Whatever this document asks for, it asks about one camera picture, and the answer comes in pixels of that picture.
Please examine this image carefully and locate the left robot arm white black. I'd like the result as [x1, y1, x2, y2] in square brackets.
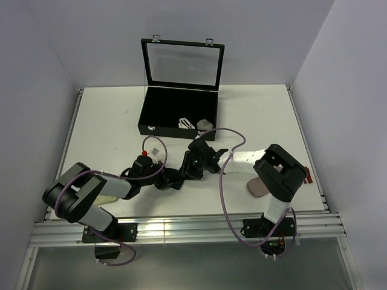
[42, 154, 180, 241]

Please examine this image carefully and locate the grey sock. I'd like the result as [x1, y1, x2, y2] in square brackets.
[197, 119, 214, 131]

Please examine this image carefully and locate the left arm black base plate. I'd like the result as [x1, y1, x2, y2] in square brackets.
[82, 222, 138, 243]

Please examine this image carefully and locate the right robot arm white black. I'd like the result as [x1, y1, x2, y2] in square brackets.
[180, 138, 308, 236]

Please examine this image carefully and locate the aluminium rail frame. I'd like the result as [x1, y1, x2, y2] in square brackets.
[16, 85, 365, 289]

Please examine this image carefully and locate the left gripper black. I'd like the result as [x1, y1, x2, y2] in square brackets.
[140, 161, 180, 190]

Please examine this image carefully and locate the purple cable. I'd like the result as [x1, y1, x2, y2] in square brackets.
[201, 127, 299, 259]
[54, 135, 169, 266]

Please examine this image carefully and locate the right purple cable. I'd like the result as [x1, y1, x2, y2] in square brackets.
[201, 127, 299, 259]

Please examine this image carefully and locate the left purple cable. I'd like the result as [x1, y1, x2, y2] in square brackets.
[54, 135, 169, 266]

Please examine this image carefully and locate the white sock with dark stripes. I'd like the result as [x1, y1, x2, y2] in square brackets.
[178, 118, 196, 130]

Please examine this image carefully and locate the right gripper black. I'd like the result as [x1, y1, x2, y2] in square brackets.
[177, 150, 207, 180]

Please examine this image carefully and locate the navy blue sock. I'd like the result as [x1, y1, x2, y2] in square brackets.
[163, 167, 185, 190]

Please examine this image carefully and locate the black display case with glass lid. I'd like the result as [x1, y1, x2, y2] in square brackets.
[137, 34, 225, 141]

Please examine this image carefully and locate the mauve sock with red stripes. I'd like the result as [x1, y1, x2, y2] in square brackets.
[246, 167, 313, 198]

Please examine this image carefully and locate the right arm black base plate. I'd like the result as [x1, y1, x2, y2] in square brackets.
[241, 217, 296, 238]

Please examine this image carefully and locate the pale yellow sock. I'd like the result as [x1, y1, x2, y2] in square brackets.
[93, 196, 119, 206]

